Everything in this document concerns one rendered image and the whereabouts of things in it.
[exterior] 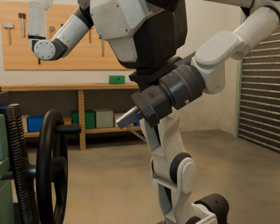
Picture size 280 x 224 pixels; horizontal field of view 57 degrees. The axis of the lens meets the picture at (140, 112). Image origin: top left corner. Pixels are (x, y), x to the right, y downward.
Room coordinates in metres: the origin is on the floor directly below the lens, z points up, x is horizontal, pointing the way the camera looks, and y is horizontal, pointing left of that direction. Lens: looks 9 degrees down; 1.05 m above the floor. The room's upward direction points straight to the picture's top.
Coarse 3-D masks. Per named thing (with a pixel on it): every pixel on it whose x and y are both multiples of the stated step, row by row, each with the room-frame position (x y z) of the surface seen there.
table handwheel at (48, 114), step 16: (48, 112) 0.57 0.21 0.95; (48, 128) 0.52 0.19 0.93; (48, 144) 0.49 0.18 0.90; (64, 144) 0.71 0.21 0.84; (48, 160) 0.47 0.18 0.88; (64, 160) 0.59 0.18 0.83; (32, 176) 0.57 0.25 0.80; (48, 176) 0.46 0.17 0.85; (64, 176) 0.58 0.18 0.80; (48, 192) 0.46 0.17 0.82; (64, 192) 0.67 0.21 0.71; (48, 208) 0.46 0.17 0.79; (64, 208) 0.63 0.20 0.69
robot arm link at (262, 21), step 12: (264, 0) 0.68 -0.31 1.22; (252, 12) 0.74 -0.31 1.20; (264, 12) 0.66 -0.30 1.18; (276, 12) 0.66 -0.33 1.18; (252, 24) 0.65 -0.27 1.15; (264, 24) 0.64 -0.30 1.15; (276, 24) 0.66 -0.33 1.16; (252, 36) 0.64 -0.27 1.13; (264, 36) 0.65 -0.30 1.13; (252, 48) 0.65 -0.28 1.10
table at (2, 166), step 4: (8, 156) 0.52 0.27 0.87; (4, 160) 0.49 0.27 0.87; (8, 160) 0.51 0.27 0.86; (0, 164) 0.47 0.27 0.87; (4, 164) 0.49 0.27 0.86; (8, 164) 0.51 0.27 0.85; (0, 168) 0.47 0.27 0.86; (4, 168) 0.49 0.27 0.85; (8, 168) 0.51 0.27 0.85; (0, 172) 0.47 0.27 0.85; (4, 172) 0.49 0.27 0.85; (0, 176) 0.47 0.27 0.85
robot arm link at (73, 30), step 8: (72, 16) 1.08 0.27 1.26; (64, 24) 1.08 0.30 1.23; (72, 24) 1.07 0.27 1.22; (80, 24) 1.07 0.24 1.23; (64, 32) 1.06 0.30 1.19; (72, 32) 1.07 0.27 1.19; (80, 32) 1.08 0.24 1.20; (40, 40) 1.01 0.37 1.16; (48, 40) 1.02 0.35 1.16; (56, 40) 1.04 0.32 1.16; (64, 40) 1.06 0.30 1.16; (72, 40) 1.07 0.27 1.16; (40, 48) 1.00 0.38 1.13; (48, 48) 1.01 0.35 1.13; (56, 48) 1.03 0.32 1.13; (64, 48) 1.04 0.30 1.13; (72, 48) 1.09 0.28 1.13; (40, 56) 1.00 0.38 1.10; (48, 56) 1.01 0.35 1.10; (56, 56) 1.03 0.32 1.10; (64, 56) 1.08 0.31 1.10
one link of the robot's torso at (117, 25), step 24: (96, 0) 0.94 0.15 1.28; (120, 0) 0.83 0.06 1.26; (144, 0) 0.85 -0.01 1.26; (96, 24) 0.98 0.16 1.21; (120, 24) 0.88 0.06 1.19; (144, 24) 0.87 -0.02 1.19; (168, 24) 0.94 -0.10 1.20; (120, 48) 0.96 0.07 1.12; (144, 48) 0.90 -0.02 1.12; (168, 48) 0.96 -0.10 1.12
